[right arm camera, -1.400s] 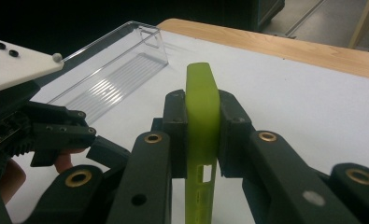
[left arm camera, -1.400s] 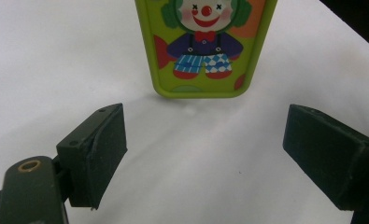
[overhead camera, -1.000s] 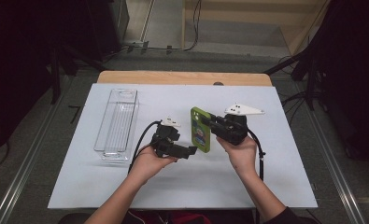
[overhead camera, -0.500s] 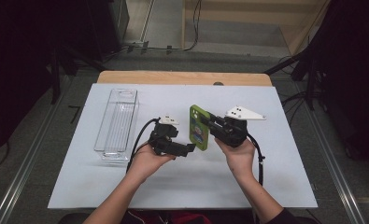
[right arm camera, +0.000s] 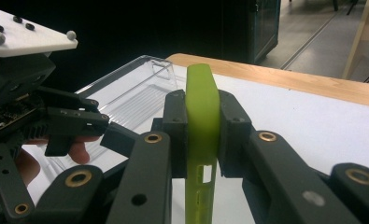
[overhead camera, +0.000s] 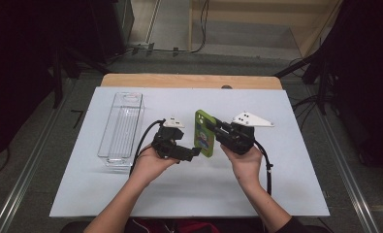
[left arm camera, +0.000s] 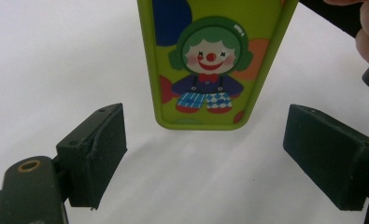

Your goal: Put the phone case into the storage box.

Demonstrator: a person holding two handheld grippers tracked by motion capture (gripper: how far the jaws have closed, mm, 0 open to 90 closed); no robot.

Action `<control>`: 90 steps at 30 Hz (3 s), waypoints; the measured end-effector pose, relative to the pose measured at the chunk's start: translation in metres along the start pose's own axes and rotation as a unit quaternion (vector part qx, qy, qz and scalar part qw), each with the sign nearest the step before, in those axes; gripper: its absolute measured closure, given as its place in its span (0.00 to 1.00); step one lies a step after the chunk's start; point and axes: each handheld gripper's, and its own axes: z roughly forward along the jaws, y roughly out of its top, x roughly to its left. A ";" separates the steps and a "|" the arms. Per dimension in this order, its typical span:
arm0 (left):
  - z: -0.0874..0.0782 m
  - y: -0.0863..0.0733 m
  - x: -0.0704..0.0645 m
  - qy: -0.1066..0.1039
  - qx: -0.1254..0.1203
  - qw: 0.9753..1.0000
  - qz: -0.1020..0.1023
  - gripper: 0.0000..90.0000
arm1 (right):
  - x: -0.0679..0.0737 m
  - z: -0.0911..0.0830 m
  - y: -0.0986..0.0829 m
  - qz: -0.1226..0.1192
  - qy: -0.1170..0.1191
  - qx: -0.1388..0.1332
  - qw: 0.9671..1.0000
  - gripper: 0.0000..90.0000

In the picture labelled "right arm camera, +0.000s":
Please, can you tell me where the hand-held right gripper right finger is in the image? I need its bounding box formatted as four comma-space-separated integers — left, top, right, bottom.
218, 90, 253, 179

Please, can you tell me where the black curtain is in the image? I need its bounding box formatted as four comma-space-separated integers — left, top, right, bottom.
0, 0, 251, 94

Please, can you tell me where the clear plastic container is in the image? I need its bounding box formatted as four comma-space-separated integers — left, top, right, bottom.
32, 55, 179, 175

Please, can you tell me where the dark cabinet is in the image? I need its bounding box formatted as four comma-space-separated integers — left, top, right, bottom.
248, 0, 282, 65

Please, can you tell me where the white table board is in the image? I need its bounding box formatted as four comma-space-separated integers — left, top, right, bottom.
22, 63, 369, 224

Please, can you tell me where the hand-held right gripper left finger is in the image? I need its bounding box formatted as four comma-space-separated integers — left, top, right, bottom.
150, 89, 188, 179

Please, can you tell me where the wooden table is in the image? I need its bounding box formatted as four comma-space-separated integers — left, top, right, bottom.
165, 52, 369, 109

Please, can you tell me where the green cartoon phone case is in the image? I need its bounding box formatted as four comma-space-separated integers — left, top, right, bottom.
184, 63, 221, 224

